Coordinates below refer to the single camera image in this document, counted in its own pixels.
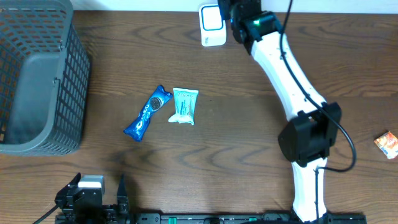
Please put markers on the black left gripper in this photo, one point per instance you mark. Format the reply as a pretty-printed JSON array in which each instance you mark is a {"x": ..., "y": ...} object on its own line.
[{"x": 111, "y": 216}]

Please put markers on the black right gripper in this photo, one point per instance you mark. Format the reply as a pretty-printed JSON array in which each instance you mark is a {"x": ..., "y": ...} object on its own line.
[{"x": 223, "y": 7}]

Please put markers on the mint green wipes pack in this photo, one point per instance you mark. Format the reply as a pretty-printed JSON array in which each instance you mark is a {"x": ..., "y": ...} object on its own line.
[{"x": 185, "y": 101}]

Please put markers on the blue Oreo cookie pack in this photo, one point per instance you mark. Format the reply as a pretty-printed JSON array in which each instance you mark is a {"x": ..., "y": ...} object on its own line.
[{"x": 138, "y": 127}]

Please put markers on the orange snack packet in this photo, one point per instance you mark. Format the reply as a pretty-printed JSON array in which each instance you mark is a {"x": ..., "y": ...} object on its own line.
[{"x": 387, "y": 143}]

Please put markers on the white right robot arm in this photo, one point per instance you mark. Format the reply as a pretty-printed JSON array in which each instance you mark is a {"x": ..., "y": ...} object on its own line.
[{"x": 310, "y": 132}]

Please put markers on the grey plastic mesh basket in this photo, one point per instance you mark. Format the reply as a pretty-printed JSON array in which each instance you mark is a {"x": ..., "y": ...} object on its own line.
[{"x": 45, "y": 72}]

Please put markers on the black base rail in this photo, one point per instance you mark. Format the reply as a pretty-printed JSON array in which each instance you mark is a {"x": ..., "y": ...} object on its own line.
[{"x": 269, "y": 217}]

